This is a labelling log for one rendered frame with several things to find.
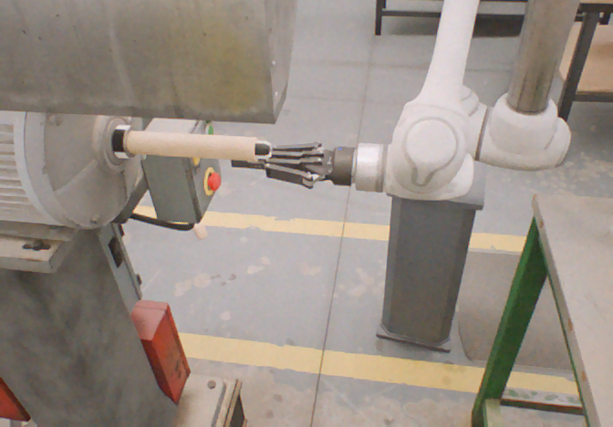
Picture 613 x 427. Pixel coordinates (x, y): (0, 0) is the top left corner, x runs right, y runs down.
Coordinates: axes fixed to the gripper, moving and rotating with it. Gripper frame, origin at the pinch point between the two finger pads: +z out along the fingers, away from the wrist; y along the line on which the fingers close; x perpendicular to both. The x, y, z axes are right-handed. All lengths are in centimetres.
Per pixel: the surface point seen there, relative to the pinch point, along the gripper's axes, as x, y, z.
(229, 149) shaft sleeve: 18.3, -24.0, -5.5
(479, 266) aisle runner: -106, 83, -68
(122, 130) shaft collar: 19.7, -23.2, 9.8
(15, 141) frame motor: 23.8, -33.4, 17.7
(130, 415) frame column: -57, -25, 28
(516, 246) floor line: -106, 98, -86
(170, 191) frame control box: -6.5, -3.3, 16.2
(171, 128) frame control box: 4.8, 2.2, 15.6
